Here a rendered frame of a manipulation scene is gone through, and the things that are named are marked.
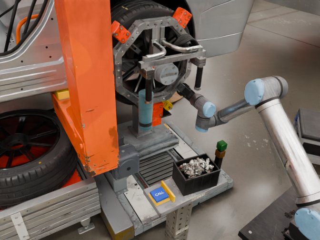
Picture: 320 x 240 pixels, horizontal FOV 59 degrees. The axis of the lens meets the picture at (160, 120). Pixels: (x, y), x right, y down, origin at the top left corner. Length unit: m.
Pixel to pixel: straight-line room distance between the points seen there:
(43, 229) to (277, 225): 1.25
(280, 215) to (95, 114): 1.12
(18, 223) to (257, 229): 1.21
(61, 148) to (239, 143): 1.55
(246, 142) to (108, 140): 1.56
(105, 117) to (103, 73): 0.22
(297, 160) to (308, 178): 0.08
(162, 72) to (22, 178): 0.91
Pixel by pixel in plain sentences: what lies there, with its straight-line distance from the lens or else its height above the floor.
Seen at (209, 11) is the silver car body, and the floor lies 1.09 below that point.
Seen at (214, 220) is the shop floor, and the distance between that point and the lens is 1.97.
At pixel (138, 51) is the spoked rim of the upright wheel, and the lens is 1.77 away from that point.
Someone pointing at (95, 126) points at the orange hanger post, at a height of 0.82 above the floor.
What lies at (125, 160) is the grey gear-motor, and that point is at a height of 0.39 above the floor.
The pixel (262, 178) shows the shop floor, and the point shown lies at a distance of 2.33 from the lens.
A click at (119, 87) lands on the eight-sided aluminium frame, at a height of 0.76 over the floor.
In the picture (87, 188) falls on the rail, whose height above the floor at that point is 0.36.
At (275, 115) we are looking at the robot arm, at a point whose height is 0.89.
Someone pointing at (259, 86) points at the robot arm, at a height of 0.98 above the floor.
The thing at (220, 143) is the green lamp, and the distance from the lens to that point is 1.47.
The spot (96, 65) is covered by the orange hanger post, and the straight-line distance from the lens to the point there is 1.14.
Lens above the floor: 1.57
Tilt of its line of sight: 35 degrees down
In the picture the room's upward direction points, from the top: 3 degrees clockwise
